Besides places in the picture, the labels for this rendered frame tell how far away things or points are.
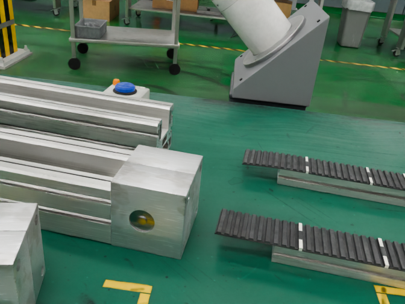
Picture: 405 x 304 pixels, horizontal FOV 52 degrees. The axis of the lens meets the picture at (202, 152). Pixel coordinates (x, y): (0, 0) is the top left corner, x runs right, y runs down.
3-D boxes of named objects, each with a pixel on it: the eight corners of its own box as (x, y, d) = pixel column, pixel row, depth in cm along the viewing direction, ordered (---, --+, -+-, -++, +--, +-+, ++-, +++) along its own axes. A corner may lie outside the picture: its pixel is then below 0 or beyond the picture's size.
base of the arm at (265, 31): (243, 58, 119) (201, 5, 114) (298, 14, 114) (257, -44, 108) (247, 75, 102) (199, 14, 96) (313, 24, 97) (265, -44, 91)
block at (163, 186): (200, 204, 62) (206, 147, 57) (180, 260, 51) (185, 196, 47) (142, 192, 63) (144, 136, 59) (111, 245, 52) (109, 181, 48)
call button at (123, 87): (137, 92, 85) (138, 82, 84) (131, 99, 82) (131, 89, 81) (119, 89, 86) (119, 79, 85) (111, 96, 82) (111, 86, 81)
